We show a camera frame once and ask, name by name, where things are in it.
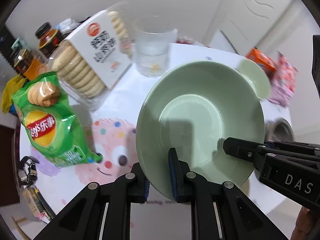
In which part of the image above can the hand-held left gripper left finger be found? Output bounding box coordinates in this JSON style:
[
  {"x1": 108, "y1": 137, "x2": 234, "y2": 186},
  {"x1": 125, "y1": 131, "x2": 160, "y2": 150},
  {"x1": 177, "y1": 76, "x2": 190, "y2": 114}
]
[{"x1": 46, "y1": 162, "x2": 152, "y2": 240}]

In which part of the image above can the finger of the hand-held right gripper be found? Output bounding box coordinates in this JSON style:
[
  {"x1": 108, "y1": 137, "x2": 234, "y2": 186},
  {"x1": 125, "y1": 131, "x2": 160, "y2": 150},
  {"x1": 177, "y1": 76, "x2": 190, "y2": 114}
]
[
  {"x1": 265, "y1": 141, "x2": 320, "y2": 152},
  {"x1": 222, "y1": 137, "x2": 320, "y2": 165}
]

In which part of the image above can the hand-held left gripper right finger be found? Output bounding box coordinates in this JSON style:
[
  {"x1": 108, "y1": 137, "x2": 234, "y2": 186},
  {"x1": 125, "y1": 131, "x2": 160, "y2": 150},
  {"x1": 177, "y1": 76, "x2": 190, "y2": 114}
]
[{"x1": 168, "y1": 147, "x2": 289, "y2": 240}]

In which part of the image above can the large stainless steel bowl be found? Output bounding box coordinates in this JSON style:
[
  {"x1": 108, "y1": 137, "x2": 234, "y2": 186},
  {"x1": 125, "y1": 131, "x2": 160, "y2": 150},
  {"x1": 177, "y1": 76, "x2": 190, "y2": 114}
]
[{"x1": 265, "y1": 117, "x2": 295, "y2": 143}]

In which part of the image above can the wide green ceramic bowl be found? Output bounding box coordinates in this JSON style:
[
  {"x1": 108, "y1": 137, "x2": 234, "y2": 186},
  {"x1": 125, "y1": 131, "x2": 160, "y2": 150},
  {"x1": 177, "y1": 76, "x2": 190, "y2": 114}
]
[{"x1": 136, "y1": 60, "x2": 265, "y2": 198}]

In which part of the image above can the person's right hand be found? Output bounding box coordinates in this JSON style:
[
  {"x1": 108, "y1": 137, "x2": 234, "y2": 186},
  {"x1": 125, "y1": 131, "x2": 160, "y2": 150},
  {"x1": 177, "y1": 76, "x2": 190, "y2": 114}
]
[{"x1": 291, "y1": 206, "x2": 313, "y2": 240}]

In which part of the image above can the pink snack bag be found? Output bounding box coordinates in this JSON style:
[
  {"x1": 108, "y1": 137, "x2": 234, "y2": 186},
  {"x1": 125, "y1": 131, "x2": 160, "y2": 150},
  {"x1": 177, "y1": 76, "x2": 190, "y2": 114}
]
[{"x1": 269, "y1": 51, "x2": 299, "y2": 108}]

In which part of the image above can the tall green ribbed cup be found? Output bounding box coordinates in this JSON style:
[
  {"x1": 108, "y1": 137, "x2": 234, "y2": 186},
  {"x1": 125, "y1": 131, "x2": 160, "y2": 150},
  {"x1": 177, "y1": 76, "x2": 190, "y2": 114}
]
[{"x1": 236, "y1": 59, "x2": 272, "y2": 102}]

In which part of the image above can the white printed tablecloth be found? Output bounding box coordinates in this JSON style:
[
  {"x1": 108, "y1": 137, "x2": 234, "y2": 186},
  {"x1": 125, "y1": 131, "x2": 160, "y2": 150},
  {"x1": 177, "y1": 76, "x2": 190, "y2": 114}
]
[{"x1": 15, "y1": 42, "x2": 294, "y2": 240}]

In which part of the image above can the orange cardboard box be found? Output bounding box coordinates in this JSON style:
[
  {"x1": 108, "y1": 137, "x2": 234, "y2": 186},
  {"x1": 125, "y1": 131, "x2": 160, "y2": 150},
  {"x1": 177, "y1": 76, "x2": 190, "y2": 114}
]
[{"x1": 245, "y1": 47, "x2": 277, "y2": 77}]

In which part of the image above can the green potato chip bag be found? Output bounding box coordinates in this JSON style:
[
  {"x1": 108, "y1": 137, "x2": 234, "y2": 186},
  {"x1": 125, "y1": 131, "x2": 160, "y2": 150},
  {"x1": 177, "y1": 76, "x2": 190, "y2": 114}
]
[{"x1": 12, "y1": 71, "x2": 103, "y2": 167}]

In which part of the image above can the yellow and black packet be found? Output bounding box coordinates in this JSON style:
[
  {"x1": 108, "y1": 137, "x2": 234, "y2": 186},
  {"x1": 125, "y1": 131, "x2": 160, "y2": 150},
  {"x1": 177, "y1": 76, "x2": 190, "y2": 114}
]
[{"x1": 22, "y1": 186, "x2": 55, "y2": 220}]

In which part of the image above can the clear glass measuring cup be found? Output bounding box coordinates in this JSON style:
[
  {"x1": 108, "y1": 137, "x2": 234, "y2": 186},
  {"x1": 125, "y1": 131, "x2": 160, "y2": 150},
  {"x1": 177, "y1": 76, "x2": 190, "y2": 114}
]
[{"x1": 131, "y1": 16, "x2": 178, "y2": 78}]

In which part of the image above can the black binder clip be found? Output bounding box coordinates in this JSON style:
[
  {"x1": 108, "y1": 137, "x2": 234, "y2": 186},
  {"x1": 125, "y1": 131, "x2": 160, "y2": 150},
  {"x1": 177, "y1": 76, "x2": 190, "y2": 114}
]
[{"x1": 18, "y1": 156, "x2": 38, "y2": 187}]

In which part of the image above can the white door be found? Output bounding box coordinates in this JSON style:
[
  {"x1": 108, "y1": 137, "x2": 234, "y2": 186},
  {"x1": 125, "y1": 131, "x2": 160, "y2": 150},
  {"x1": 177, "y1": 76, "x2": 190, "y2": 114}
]
[{"x1": 202, "y1": 0, "x2": 304, "y2": 55}]

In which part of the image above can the clear biscuit package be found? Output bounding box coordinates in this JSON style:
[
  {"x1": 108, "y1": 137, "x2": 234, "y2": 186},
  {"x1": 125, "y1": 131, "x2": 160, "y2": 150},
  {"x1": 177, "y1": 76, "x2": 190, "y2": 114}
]
[{"x1": 49, "y1": 9, "x2": 133, "y2": 112}]

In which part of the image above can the orange drink bottle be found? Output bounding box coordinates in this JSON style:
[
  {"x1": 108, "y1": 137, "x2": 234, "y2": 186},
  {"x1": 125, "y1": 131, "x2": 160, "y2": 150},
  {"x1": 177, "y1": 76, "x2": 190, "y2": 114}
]
[{"x1": 13, "y1": 49, "x2": 48, "y2": 80}]

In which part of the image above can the dark bottle with black cap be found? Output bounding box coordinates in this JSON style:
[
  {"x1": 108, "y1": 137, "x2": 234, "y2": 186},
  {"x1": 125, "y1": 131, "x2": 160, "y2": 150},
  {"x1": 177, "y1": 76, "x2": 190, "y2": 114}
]
[{"x1": 35, "y1": 22, "x2": 66, "y2": 58}]

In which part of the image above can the clear plastic bag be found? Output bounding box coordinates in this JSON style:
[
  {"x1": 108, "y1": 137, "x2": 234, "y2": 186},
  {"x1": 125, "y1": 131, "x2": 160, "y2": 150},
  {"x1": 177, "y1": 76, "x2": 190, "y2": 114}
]
[{"x1": 55, "y1": 17, "x2": 78, "y2": 32}]

